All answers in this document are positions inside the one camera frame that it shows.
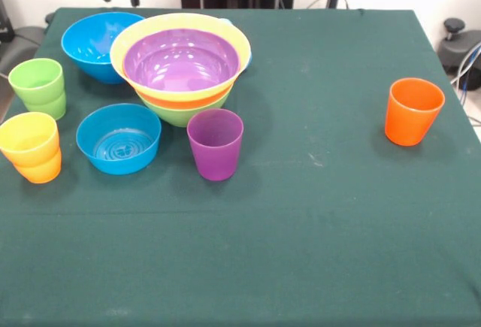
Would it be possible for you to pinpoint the blue cable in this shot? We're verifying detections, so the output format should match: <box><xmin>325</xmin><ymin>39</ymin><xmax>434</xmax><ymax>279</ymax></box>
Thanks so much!
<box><xmin>449</xmin><ymin>39</ymin><xmax>481</xmax><ymax>93</ymax></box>

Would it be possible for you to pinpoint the purple cup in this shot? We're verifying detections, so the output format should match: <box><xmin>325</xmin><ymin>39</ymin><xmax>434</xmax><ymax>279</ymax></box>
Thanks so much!
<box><xmin>186</xmin><ymin>107</ymin><xmax>245</xmax><ymax>181</ymax></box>

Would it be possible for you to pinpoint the blue cup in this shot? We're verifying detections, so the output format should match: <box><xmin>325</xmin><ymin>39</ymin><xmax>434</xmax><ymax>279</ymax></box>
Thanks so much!
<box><xmin>219</xmin><ymin>17</ymin><xmax>253</xmax><ymax>74</ymax></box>

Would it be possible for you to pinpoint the green bowl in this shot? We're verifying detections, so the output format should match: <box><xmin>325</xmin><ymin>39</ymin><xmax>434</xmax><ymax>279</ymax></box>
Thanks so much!
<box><xmin>142</xmin><ymin>92</ymin><xmax>231</xmax><ymax>128</ymax></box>

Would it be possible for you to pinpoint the black stand with knob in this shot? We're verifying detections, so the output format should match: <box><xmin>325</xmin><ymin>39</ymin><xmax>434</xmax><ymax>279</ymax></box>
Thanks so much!
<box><xmin>437</xmin><ymin>17</ymin><xmax>481</xmax><ymax>91</ymax></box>

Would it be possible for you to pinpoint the purple bowl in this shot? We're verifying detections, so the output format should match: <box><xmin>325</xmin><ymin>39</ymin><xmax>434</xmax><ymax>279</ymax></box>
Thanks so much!
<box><xmin>123</xmin><ymin>29</ymin><xmax>241</xmax><ymax>92</ymax></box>

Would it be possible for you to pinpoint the dark green table cloth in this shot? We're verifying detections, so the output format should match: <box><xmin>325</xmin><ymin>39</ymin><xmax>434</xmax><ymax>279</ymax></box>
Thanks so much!
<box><xmin>0</xmin><ymin>6</ymin><xmax>481</xmax><ymax>327</ymax></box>

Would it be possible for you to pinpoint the yellow cup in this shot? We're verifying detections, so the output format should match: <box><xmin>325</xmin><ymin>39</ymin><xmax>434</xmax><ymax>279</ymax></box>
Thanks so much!
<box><xmin>0</xmin><ymin>111</ymin><xmax>61</xmax><ymax>168</ymax></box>

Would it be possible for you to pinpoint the green cup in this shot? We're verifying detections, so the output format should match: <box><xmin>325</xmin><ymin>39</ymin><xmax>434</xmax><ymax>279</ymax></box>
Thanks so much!
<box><xmin>8</xmin><ymin>58</ymin><xmax>65</xmax><ymax>108</ymax></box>
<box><xmin>26</xmin><ymin>92</ymin><xmax>68</xmax><ymax>121</ymax></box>

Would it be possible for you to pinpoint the dark equipment box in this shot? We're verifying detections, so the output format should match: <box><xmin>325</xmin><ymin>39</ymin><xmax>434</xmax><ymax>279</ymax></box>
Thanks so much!
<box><xmin>0</xmin><ymin>0</ymin><xmax>16</xmax><ymax>44</ymax></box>

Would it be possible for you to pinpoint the yellow bowl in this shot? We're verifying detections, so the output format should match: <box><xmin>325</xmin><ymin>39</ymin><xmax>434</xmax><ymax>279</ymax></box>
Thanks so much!
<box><xmin>109</xmin><ymin>13</ymin><xmax>252</xmax><ymax>111</ymax></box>

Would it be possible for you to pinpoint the red-orange cup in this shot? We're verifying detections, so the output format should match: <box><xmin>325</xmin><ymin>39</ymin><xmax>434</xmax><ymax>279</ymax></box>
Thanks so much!
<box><xmin>384</xmin><ymin>77</ymin><xmax>446</xmax><ymax>147</ymax></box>

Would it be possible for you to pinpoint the orange cup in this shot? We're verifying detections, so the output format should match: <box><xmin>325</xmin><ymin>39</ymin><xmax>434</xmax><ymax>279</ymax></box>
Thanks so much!
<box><xmin>14</xmin><ymin>150</ymin><xmax>62</xmax><ymax>185</ymax></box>

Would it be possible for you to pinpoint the small blue bowl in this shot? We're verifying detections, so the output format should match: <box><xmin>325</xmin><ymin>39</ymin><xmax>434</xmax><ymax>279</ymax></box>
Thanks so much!
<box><xmin>75</xmin><ymin>103</ymin><xmax>162</xmax><ymax>176</ymax></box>

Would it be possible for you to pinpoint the large blue bowl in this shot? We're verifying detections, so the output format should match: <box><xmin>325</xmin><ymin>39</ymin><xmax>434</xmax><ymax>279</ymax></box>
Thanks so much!
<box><xmin>61</xmin><ymin>11</ymin><xmax>146</xmax><ymax>85</ymax></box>

